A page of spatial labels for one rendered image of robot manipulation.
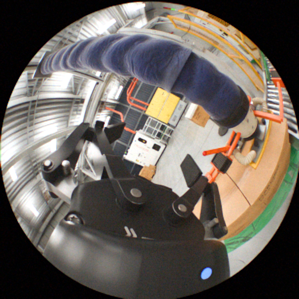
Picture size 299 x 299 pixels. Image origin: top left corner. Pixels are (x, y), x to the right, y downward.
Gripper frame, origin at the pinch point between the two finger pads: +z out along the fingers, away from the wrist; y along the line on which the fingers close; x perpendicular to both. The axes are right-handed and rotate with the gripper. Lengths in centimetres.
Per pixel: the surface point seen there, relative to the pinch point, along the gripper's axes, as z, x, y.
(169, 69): 12.6, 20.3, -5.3
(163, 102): 739, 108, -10
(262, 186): 3, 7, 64
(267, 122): 10, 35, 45
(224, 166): 17.4, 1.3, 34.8
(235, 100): 11.2, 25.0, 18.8
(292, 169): -11, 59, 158
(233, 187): 24, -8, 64
